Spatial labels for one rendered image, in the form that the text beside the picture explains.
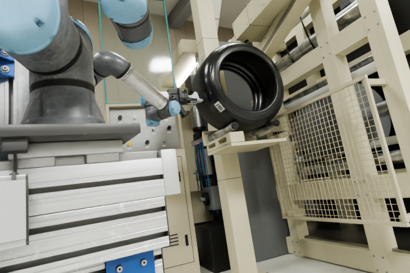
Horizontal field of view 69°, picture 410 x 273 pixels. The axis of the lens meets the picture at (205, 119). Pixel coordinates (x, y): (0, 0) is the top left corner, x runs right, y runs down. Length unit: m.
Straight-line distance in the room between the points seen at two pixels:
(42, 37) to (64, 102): 0.13
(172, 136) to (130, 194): 1.77
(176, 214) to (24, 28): 1.88
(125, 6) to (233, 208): 1.67
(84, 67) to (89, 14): 4.54
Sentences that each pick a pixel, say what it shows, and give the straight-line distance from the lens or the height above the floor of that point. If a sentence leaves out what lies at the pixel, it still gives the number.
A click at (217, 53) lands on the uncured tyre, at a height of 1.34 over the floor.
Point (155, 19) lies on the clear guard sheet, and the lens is 2.67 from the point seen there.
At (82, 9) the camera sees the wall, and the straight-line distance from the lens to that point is 5.18.
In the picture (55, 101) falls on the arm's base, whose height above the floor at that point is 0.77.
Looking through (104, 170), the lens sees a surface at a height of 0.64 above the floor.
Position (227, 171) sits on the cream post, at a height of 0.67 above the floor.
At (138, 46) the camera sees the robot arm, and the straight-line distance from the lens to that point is 0.68.
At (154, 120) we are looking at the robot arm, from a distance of 1.60.
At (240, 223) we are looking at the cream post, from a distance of 2.04.
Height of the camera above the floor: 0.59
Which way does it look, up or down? 13 degrees up
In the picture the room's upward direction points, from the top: 8 degrees counter-clockwise
